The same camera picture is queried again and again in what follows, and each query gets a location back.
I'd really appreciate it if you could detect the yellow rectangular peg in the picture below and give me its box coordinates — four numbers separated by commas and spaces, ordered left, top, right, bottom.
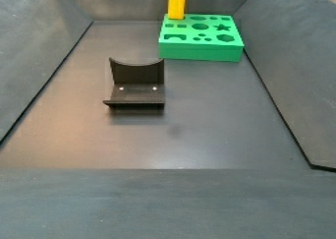
168, 0, 186, 20

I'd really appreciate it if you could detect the black curved holder bracket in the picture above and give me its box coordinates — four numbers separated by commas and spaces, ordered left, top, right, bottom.
103, 58, 166, 107

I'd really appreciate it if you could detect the green foam shape-sorter block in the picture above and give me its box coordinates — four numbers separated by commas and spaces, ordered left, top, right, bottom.
159, 14, 244, 62

